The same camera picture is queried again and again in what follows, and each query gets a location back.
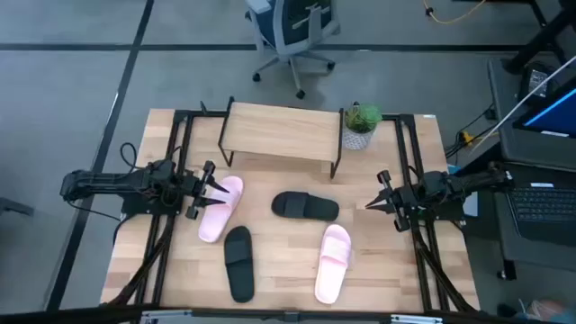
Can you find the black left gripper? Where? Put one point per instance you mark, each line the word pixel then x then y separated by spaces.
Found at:
pixel 194 191

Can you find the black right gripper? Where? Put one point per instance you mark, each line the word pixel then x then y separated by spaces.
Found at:
pixel 402 200

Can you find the pink slide sandal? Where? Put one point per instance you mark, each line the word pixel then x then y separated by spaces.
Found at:
pixel 330 279
pixel 220 220

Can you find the black slide sandal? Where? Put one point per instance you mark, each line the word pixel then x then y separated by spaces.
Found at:
pixel 315 208
pixel 240 279

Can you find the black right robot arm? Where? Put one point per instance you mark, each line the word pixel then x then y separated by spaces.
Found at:
pixel 468 182

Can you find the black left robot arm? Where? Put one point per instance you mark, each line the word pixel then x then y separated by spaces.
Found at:
pixel 112 182

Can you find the green plant in patterned pot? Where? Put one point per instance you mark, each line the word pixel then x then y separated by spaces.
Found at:
pixel 360 119

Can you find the yellow plug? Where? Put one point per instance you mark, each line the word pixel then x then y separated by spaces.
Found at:
pixel 467 137

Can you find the black crossbar with silver brackets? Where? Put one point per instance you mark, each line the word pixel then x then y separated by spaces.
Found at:
pixel 288 317

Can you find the black laptop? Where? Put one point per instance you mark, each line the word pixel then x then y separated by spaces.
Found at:
pixel 540 207

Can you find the black side desk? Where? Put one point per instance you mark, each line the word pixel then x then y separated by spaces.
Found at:
pixel 500 90

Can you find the grey office chair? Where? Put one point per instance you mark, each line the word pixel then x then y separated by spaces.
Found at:
pixel 292 27

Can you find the monitor with blue screen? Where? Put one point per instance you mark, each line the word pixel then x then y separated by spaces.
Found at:
pixel 555 114

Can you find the black power adapter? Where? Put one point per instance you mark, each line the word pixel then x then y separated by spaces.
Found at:
pixel 535 81

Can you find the person's foot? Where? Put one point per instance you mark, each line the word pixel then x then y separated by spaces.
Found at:
pixel 546 310

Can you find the dark grey furniture foot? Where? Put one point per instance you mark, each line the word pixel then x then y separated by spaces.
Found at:
pixel 13 207

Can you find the black table leg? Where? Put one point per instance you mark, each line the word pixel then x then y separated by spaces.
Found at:
pixel 540 40

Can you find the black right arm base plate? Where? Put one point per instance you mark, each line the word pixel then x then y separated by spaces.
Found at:
pixel 450 215

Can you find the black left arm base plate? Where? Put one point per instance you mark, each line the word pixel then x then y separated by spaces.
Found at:
pixel 135 204

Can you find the black aluminium rig frame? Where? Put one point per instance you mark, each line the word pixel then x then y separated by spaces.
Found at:
pixel 405 119

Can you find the wooden shelf with black frame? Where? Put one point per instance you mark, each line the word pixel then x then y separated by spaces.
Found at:
pixel 279 130

